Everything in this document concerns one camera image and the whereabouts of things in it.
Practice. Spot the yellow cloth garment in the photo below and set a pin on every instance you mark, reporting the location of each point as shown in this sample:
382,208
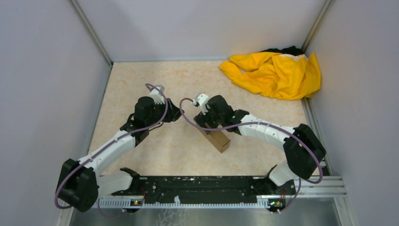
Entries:
275,75

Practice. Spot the aluminium frame rail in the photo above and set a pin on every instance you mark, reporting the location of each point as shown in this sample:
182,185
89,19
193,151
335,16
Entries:
329,187

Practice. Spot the black cloth behind yellow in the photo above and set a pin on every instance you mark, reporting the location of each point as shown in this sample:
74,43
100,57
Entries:
293,50

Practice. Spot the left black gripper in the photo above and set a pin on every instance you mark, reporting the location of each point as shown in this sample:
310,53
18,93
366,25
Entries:
173,112

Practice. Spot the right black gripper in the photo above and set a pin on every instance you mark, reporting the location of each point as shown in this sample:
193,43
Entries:
202,118

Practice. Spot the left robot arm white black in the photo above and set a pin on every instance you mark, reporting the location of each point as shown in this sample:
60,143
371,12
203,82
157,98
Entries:
81,183

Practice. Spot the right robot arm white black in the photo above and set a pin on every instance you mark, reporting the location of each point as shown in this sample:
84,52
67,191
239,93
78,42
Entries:
302,149

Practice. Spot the brown cardboard box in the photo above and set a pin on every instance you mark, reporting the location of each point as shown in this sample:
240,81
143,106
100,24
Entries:
218,139

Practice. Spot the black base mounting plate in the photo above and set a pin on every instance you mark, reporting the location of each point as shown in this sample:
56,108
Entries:
205,189

